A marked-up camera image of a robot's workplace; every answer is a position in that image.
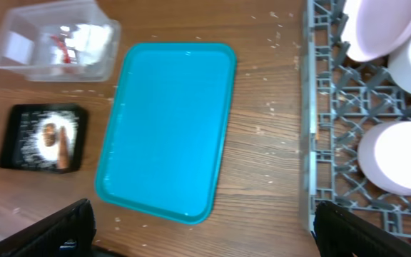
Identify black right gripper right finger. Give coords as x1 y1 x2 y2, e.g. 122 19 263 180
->
313 201 411 257

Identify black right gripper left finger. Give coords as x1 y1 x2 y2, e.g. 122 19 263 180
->
0 198 96 257

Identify orange carrot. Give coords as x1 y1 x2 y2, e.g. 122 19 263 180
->
56 126 69 170

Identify small pink bowl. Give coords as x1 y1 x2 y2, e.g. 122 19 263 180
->
357 121 411 196

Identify brown food scrap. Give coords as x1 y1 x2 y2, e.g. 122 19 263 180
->
42 123 57 147

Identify red snack wrapper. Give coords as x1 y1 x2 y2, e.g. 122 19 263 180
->
50 34 78 64

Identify grey dishwasher rack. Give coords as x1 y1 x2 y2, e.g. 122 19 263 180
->
299 0 411 244

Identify black tray bin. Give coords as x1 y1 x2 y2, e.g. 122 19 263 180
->
0 104 88 173

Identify teal plastic tray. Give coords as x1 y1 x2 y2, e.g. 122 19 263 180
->
95 42 237 225

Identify clear plastic bin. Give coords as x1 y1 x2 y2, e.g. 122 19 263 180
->
0 0 121 82

